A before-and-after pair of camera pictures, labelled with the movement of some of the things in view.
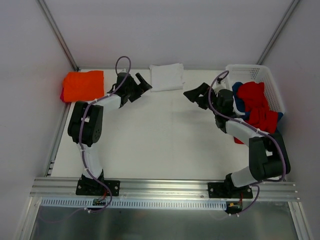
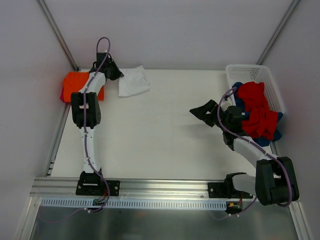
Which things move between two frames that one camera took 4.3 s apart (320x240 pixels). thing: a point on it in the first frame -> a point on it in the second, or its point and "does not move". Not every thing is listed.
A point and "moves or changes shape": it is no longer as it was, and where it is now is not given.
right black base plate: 228,190 does not move
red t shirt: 253,95 does not move
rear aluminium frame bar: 154,68 does not move
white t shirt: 166,77 moves or changes shape
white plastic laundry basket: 256,73 does not move
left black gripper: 133,88 -> 113,72
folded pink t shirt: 62,96 does not move
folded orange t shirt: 80,86 does not move
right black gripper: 206,96 -> 213,114
